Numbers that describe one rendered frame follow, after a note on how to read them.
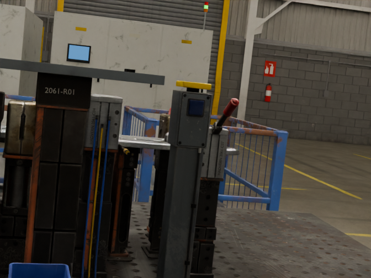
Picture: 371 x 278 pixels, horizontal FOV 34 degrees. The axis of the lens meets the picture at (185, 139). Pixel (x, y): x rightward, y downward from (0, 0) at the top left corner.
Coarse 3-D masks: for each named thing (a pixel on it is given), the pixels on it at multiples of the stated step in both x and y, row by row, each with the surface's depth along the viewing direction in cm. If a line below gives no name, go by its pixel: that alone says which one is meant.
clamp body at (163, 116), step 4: (160, 116) 182; (164, 116) 177; (168, 116) 173; (160, 120) 181; (164, 120) 176; (168, 120) 173; (160, 124) 181; (164, 124) 176; (168, 124) 173; (160, 128) 180; (164, 128) 176; (168, 128) 173; (160, 132) 181; (164, 132) 175; (160, 136) 182; (164, 136) 175; (152, 196) 183; (148, 228) 184; (148, 236) 178
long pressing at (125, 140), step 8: (0, 136) 140; (120, 136) 160; (128, 136) 162; (136, 136) 164; (120, 144) 147; (128, 144) 148; (136, 144) 148; (144, 144) 149; (152, 144) 149; (160, 144) 150; (168, 144) 151; (232, 152) 155
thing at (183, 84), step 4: (176, 84) 127; (180, 84) 124; (184, 84) 122; (188, 84) 122; (192, 84) 122; (196, 84) 122; (200, 84) 122; (204, 84) 123; (208, 84) 123; (188, 88) 124; (192, 88) 124; (196, 88) 123; (200, 88) 123; (204, 88) 123; (208, 88) 123; (196, 92) 124
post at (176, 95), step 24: (192, 96) 122; (192, 120) 123; (192, 144) 123; (168, 168) 128; (192, 168) 124; (168, 192) 126; (192, 192) 125; (168, 216) 125; (192, 216) 125; (168, 240) 125; (192, 240) 126; (168, 264) 125
